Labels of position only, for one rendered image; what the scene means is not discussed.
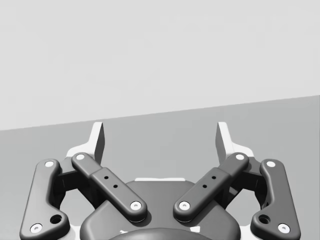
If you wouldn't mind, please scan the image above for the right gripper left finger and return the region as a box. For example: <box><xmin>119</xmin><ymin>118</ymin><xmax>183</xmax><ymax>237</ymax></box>
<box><xmin>19</xmin><ymin>121</ymin><xmax>149</xmax><ymax>240</ymax></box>

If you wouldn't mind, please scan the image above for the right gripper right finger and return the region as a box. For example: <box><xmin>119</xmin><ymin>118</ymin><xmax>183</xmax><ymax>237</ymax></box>
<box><xmin>172</xmin><ymin>121</ymin><xmax>302</xmax><ymax>240</ymax></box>

